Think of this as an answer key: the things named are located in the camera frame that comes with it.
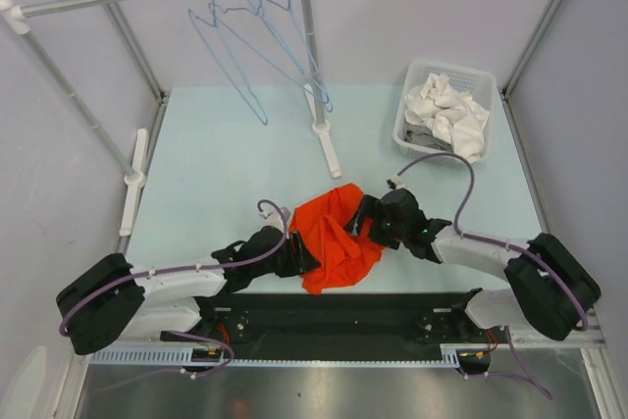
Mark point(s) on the white plastic basket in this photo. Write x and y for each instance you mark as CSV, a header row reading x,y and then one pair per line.
x,y
481,84

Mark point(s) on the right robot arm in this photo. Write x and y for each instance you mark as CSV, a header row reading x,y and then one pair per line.
x,y
548,289

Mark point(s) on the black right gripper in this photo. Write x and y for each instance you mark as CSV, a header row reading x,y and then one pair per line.
x,y
370,207

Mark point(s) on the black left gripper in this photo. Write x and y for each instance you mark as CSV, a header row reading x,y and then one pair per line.
x,y
301,260

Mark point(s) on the white t shirt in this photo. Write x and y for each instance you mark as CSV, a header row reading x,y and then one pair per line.
x,y
451,115

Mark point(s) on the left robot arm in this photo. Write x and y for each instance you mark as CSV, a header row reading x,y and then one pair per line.
x,y
115,300

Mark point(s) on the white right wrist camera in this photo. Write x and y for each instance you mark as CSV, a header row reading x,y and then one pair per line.
x,y
396,183

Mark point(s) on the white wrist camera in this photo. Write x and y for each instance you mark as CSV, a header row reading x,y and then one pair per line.
x,y
396,183
275,218

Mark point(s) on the blue wire hanger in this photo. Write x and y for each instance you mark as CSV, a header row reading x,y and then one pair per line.
x,y
301,15

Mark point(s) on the orange t shirt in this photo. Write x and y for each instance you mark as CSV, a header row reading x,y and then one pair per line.
x,y
345,260

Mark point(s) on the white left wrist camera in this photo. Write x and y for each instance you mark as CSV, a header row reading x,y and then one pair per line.
x,y
275,218

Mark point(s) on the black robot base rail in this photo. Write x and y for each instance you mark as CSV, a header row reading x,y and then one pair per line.
x,y
346,328

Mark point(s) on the grey slotted cable duct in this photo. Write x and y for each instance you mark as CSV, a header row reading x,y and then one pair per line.
x,y
189,357

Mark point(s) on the grey t shirt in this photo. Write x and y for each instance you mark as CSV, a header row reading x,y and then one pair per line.
x,y
422,136

